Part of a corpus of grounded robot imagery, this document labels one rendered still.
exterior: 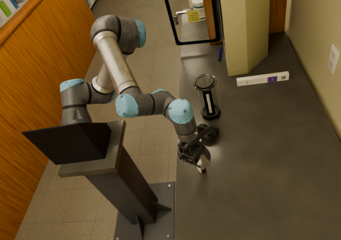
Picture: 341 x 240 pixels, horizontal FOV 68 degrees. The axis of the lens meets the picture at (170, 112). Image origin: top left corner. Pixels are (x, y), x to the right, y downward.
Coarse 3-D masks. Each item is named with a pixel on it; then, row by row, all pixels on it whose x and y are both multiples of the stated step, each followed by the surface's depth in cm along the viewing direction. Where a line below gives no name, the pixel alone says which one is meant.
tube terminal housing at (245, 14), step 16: (224, 0) 118; (240, 0) 117; (256, 0) 123; (224, 16) 123; (240, 16) 123; (256, 16) 129; (224, 32) 130; (240, 32) 129; (256, 32) 135; (224, 48) 158; (240, 48) 136; (256, 48) 142; (240, 64) 144; (256, 64) 150
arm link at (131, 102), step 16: (112, 16) 100; (96, 32) 93; (112, 32) 95; (96, 48) 97; (112, 48) 90; (112, 64) 87; (112, 80) 87; (128, 80) 84; (128, 96) 79; (144, 96) 82; (128, 112) 78; (144, 112) 82
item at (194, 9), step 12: (168, 0) 154; (180, 0) 153; (192, 0) 151; (204, 0) 150; (180, 12) 158; (192, 12) 157; (204, 12) 155; (180, 24) 165; (192, 24) 163; (204, 24) 161; (180, 36) 171; (192, 36) 169; (204, 36) 167
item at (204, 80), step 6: (198, 78) 121; (204, 78) 122; (210, 78) 120; (198, 84) 123; (204, 84) 125; (210, 84) 124; (198, 90) 116; (198, 96) 122; (216, 96) 123; (216, 102) 124; (204, 108) 125; (216, 108) 126; (204, 114) 129
